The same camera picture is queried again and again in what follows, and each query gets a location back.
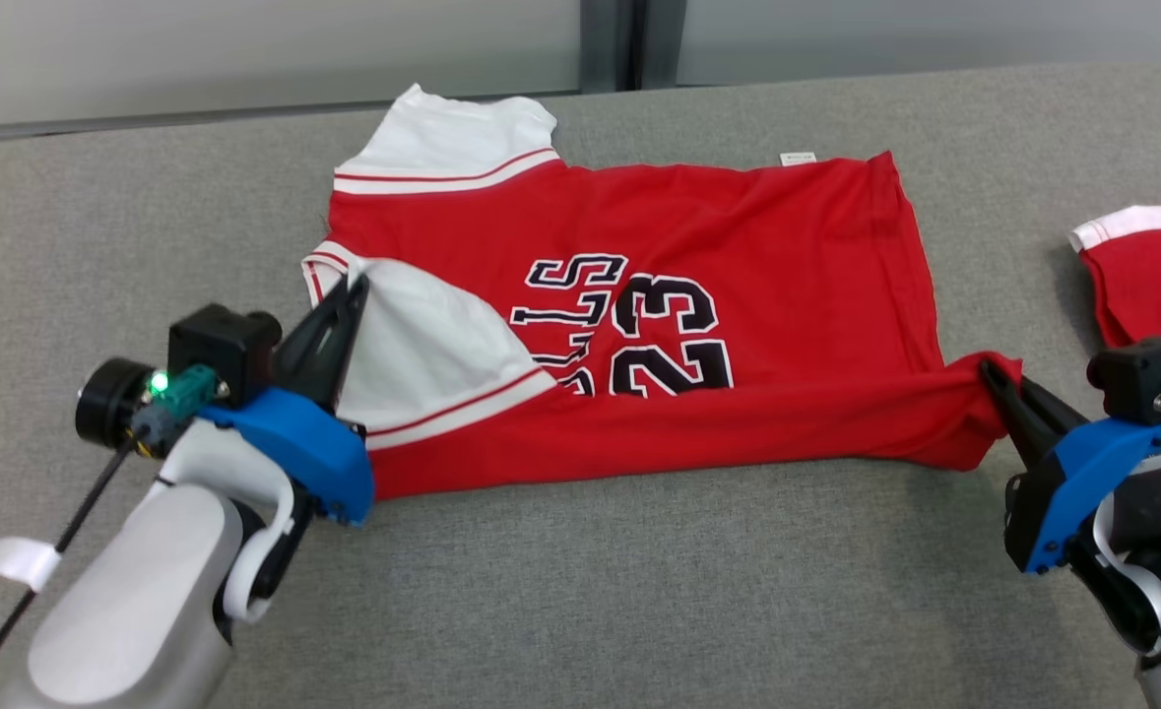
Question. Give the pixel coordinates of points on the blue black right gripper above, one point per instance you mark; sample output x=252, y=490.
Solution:
x=1082, y=473

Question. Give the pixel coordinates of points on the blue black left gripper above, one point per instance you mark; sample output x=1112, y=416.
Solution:
x=294, y=443

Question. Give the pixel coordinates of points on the red shorts with white band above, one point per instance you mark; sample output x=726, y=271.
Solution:
x=1151, y=286

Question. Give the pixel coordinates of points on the red jersey with white sleeves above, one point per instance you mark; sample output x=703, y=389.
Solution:
x=738, y=246

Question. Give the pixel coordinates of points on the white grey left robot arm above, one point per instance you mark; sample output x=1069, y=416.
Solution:
x=137, y=601

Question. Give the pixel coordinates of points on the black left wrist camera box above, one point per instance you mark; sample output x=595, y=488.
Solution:
x=221, y=350

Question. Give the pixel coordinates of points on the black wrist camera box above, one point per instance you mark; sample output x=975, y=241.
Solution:
x=1141, y=379
x=221, y=350

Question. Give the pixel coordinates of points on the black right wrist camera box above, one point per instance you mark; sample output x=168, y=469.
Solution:
x=1141, y=379

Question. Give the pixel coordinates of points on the grey vertical wall post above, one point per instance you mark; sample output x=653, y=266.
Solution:
x=608, y=39

